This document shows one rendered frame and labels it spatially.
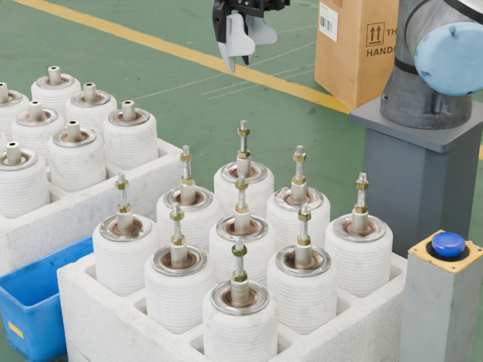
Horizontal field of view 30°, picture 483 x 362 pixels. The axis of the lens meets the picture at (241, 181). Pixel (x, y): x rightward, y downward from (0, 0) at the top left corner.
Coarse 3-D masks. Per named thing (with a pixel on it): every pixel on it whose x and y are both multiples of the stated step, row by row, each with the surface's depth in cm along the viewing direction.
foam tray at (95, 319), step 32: (64, 288) 132; (96, 288) 128; (384, 288) 127; (64, 320) 136; (96, 320) 128; (128, 320) 122; (352, 320) 121; (384, 320) 126; (96, 352) 132; (128, 352) 125; (160, 352) 118; (192, 352) 116; (288, 352) 115; (320, 352) 117; (352, 352) 123; (384, 352) 130
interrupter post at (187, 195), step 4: (180, 184) 134; (192, 184) 134; (180, 188) 134; (184, 188) 134; (188, 188) 134; (192, 188) 134; (180, 192) 135; (184, 192) 134; (188, 192) 134; (192, 192) 134; (180, 196) 135; (184, 196) 135; (188, 196) 134; (192, 196) 135; (184, 200) 135; (188, 200) 135; (192, 200) 135
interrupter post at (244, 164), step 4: (240, 160) 141; (244, 160) 141; (248, 160) 141; (240, 164) 141; (244, 164) 141; (248, 164) 141; (240, 168) 142; (244, 168) 141; (248, 168) 142; (244, 172) 142; (248, 172) 142
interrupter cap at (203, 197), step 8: (168, 192) 137; (176, 192) 137; (200, 192) 137; (208, 192) 137; (168, 200) 135; (176, 200) 136; (200, 200) 135; (208, 200) 135; (184, 208) 133; (192, 208) 133; (200, 208) 133
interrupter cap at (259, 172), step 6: (234, 162) 146; (252, 162) 146; (222, 168) 144; (228, 168) 144; (234, 168) 144; (252, 168) 144; (258, 168) 144; (264, 168) 144; (222, 174) 142; (228, 174) 142; (234, 174) 143; (252, 174) 143; (258, 174) 142; (264, 174) 142; (228, 180) 140; (234, 180) 140; (252, 180) 140; (258, 180) 140
